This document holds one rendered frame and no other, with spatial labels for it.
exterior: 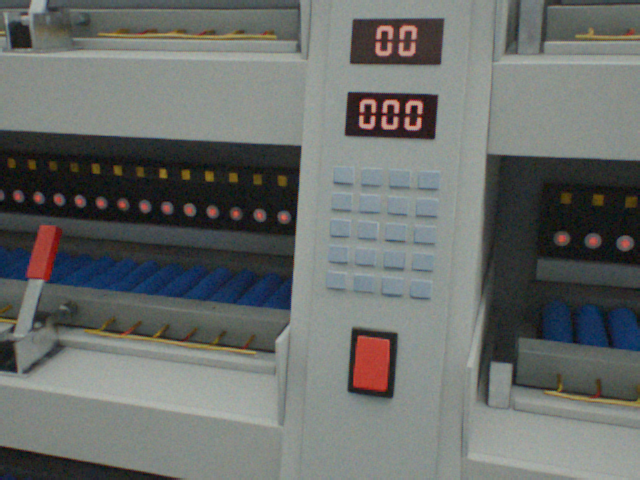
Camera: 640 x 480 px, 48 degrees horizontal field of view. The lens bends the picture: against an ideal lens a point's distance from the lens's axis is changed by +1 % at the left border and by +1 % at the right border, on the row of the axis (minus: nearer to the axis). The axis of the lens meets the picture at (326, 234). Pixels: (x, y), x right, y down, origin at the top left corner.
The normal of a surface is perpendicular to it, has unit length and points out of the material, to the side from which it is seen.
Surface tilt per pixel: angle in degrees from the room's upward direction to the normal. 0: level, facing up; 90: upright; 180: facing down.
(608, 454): 16
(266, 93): 106
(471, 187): 90
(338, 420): 90
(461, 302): 90
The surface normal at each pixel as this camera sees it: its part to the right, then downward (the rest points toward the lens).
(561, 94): -0.28, 0.30
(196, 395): -0.01, -0.95
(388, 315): -0.27, 0.04
